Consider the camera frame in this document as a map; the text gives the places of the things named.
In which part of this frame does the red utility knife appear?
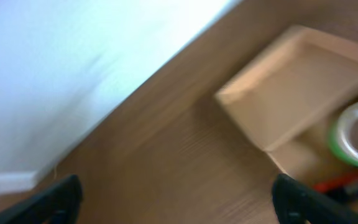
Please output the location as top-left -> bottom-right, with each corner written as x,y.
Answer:
313,171 -> 358,193

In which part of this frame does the black marker pen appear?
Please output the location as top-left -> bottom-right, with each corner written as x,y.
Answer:
326,180 -> 358,203

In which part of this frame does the beige masking tape roll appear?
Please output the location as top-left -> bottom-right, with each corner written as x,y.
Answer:
336,99 -> 358,170

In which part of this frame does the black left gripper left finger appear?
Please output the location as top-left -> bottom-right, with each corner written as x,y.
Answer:
0,175 -> 83,224

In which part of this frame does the green tape roll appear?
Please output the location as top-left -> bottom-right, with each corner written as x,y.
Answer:
327,123 -> 358,167

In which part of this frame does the brown cardboard box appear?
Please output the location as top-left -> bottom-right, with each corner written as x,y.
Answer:
216,26 -> 358,186

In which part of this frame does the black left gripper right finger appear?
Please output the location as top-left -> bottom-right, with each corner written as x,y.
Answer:
272,174 -> 358,224

